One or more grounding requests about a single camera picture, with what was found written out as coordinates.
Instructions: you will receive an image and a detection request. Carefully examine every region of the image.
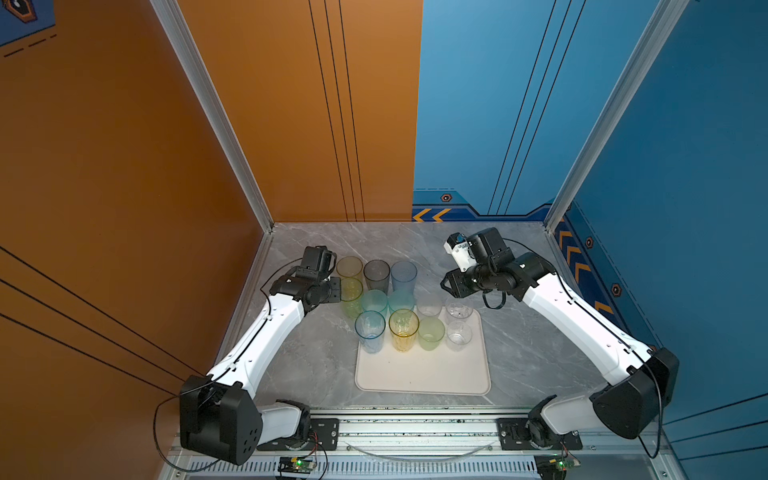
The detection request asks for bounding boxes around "green tinted cup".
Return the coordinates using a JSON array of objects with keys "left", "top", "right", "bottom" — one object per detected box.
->
[{"left": 340, "top": 277, "right": 364, "bottom": 322}]

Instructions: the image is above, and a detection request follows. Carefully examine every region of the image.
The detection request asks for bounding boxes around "teal textured cup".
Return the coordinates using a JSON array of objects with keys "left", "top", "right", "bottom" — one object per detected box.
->
[
  {"left": 388, "top": 289, "right": 416, "bottom": 314},
  {"left": 361, "top": 289, "right": 389, "bottom": 319}
]

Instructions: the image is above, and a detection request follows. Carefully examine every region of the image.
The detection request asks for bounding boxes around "light blue cup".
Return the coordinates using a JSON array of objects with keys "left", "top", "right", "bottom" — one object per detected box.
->
[
  {"left": 390, "top": 260, "right": 418, "bottom": 294},
  {"left": 354, "top": 311, "right": 386, "bottom": 354}
]

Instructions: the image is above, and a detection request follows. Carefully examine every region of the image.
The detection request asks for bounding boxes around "light green cup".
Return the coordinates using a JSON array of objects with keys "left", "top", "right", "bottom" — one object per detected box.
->
[{"left": 418, "top": 317, "right": 445, "bottom": 351}]

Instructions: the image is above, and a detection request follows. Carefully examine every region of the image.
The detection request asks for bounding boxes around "yellow tinted cup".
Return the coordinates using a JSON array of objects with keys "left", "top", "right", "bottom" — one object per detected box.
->
[{"left": 388, "top": 309, "right": 420, "bottom": 352}]

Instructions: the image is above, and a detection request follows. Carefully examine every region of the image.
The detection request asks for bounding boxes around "clear faceted cup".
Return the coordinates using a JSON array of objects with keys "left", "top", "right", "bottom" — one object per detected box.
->
[{"left": 445, "top": 301, "right": 474, "bottom": 322}]

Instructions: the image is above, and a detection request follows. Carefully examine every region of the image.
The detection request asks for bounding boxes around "clear textured cup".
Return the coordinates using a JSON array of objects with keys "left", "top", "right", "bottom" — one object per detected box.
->
[{"left": 416, "top": 294, "right": 443, "bottom": 318}]

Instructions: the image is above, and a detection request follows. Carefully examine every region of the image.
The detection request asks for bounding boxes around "teal textured cup front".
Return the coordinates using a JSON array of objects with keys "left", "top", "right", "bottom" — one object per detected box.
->
[{"left": 388, "top": 289, "right": 416, "bottom": 314}]

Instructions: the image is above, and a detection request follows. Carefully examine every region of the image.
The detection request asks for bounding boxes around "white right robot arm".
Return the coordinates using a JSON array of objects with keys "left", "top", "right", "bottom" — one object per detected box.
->
[{"left": 440, "top": 228, "right": 680, "bottom": 449}]

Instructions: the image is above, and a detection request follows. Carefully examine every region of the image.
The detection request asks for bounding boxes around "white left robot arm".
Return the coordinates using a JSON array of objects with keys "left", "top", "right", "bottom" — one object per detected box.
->
[{"left": 179, "top": 246, "right": 341, "bottom": 465}]

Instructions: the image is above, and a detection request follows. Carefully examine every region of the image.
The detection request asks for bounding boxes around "cream rectangular tray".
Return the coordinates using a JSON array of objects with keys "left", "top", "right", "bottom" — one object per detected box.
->
[{"left": 355, "top": 311, "right": 491, "bottom": 396}]

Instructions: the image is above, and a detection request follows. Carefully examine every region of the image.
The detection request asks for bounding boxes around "yellow-brown tinted cup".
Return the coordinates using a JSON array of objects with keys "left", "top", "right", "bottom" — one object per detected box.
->
[{"left": 335, "top": 256, "right": 365, "bottom": 285}]

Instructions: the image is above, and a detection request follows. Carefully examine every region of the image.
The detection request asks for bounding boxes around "grey smoked cup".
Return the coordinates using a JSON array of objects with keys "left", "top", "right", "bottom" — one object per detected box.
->
[{"left": 363, "top": 259, "right": 391, "bottom": 294}]

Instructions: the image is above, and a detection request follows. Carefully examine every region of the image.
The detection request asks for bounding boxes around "left green circuit board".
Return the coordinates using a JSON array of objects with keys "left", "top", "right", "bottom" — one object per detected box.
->
[{"left": 276, "top": 457, "right": 318, "bottom": 479}]

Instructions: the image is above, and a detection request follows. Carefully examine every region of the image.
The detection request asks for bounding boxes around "right circuit board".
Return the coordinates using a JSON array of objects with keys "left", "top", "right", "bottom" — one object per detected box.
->
[{"left": 534, "top": 456, "right": 581, "bottom": 480}]

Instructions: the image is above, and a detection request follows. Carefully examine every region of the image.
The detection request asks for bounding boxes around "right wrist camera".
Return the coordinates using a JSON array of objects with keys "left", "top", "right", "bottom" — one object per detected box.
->
[{"left": 444, "top": 232, "right": 477, "bottom": 272}]

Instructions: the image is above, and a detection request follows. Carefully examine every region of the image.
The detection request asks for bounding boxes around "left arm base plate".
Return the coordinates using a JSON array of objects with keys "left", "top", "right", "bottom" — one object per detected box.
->
[{"left": 257, "top": 417, "right": 340, "bottom": 452}]

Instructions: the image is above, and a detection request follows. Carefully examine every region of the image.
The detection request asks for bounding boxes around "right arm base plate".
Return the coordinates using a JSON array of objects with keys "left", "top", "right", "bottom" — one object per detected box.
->
[{"left": 495, "top": 417, "right": 583, "bottom": 451}]

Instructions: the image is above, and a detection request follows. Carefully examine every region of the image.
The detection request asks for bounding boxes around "aluminium front rail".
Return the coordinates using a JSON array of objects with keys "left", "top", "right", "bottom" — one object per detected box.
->
[{"left": 159, "top": 408, "right": 686, "bottom": 479}]

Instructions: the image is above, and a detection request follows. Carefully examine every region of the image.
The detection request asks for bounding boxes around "left aluminium corner post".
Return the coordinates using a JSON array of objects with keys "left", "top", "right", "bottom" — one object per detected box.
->
[{"left": 150, "top": 0, "right": 274, "bottom": 234}]

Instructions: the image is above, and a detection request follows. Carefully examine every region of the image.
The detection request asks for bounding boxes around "aluminium corner post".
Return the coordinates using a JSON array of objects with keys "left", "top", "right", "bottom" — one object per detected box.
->
[
  {"left": 150, "top": 0, "right": 274, "bottom": 234},
  {"left": 544, "top": 0, "right": 689, "bottom": 234}
]

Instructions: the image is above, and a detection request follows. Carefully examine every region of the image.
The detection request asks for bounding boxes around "right aluminium corner post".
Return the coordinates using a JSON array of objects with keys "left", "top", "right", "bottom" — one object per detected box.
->
[{"left": 544, "top": 0, "right": 689, "bottom": 234}]

